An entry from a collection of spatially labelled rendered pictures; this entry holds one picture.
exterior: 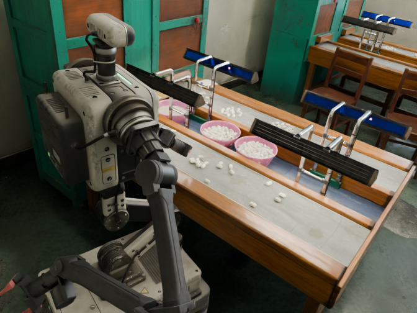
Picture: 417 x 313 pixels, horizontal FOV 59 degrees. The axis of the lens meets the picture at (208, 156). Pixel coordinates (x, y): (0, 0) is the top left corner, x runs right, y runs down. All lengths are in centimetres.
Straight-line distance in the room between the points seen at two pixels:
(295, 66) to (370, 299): 296
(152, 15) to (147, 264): 167
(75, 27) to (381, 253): 256
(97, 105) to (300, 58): 378
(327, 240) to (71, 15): 182
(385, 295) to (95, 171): 209
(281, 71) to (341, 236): 330
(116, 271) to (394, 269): 196
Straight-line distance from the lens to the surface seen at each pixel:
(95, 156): 119
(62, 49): 234
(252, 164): 211
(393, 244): 315
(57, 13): 229
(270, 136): 180
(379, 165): 250
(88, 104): 112
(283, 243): 168
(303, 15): 462
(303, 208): 193
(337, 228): 189
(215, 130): 245
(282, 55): 482
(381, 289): 278
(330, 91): 424
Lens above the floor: 193
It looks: 33 degrees down
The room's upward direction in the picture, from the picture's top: 6 degrees clockwise
